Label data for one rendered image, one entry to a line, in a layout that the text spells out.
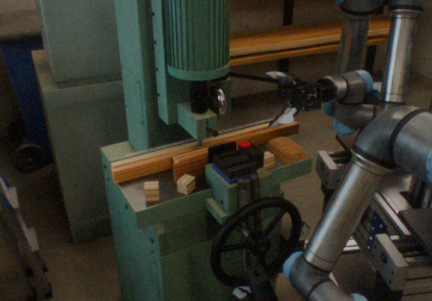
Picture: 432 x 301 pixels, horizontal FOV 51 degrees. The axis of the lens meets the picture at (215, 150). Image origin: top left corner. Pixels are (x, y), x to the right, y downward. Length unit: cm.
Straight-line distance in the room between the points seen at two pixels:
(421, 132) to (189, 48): 62
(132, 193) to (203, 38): 47
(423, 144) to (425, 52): 424
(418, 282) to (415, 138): 61
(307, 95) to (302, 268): 48
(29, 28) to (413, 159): 243
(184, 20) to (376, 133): 56
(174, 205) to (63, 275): 125
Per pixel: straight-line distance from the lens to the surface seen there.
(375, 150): 96
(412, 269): 137
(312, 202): 285
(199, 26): 121
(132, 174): 137
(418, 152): 89
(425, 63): 512
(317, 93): 130
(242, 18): 399
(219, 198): 128
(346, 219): 101
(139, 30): 142
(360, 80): 142
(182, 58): 124
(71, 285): 238
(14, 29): 295
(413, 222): 144
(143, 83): 148
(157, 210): 127
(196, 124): 133
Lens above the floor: 164
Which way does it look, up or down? 30 degrees down
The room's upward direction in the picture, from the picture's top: straight up
